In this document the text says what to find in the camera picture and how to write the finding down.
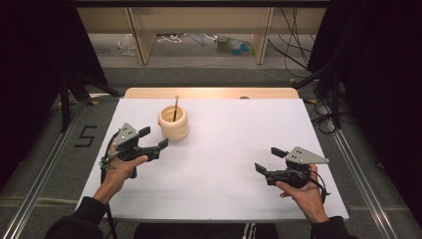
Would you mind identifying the black curtain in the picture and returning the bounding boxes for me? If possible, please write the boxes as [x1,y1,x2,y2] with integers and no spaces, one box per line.
[0,0,109,191]
[307,0,422,227]

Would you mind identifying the clear plastic bag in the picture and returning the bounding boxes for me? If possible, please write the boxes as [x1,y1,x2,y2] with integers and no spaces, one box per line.
[116,34,137,57]

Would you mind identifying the cream ribbed cup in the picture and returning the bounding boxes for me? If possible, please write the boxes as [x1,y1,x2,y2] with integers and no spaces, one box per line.
[157,105,190,141]

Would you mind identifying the black-handled brush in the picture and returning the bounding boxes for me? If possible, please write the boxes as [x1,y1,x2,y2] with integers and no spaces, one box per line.
[172,95,180,122]

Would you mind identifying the white foam board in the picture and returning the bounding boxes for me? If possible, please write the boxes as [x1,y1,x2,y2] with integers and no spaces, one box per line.
[73,98,350,223]

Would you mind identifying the colourful plastic toy pack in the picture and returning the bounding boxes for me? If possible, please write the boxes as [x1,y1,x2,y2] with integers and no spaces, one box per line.
[215,35,255,57]

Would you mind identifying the coiled black floor cables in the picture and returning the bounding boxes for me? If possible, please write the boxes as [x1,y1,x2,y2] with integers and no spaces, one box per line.
[310,103,338,135]

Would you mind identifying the right hand-held gripper cable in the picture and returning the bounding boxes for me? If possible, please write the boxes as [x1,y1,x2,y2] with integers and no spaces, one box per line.
[308,169,332,204]

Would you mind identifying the left hand-held gripper cable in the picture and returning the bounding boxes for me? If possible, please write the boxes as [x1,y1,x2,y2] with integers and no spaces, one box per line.
[99,131,119,239]

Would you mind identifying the person's left hand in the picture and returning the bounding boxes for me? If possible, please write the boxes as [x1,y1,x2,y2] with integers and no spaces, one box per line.
[103,154,149,200]

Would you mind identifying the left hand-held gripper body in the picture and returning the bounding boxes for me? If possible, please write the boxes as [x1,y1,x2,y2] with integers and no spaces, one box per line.
[111,122,162,179]

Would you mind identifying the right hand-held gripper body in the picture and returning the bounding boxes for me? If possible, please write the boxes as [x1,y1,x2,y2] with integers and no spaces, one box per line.
[265,146,330,189]

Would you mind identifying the white cord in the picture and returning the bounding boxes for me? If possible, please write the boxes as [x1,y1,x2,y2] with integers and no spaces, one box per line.
[156,34,187,45]

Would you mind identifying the aluminium floor rail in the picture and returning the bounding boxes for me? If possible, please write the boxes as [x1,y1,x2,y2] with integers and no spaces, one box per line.
[317,103,400,239]
[0,99,88,239]

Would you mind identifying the hand-held gripper cable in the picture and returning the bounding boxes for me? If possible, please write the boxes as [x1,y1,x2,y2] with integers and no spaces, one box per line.
[308,169,332,204]
[99,131,119,239]

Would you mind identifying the person's right hand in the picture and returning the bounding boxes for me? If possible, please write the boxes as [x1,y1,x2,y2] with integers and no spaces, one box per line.
[275,164,328,223]

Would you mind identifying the hanging black cables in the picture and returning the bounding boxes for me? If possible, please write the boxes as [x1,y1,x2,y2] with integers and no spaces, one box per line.
[267,7,315,71]

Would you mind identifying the black metal stand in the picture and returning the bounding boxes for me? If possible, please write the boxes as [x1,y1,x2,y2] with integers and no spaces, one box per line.
[59,71,120,133]
[292,66,343,130]

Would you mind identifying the wooden shelf unit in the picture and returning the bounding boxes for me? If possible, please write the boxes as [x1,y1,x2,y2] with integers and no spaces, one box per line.
[78,7,327,66]

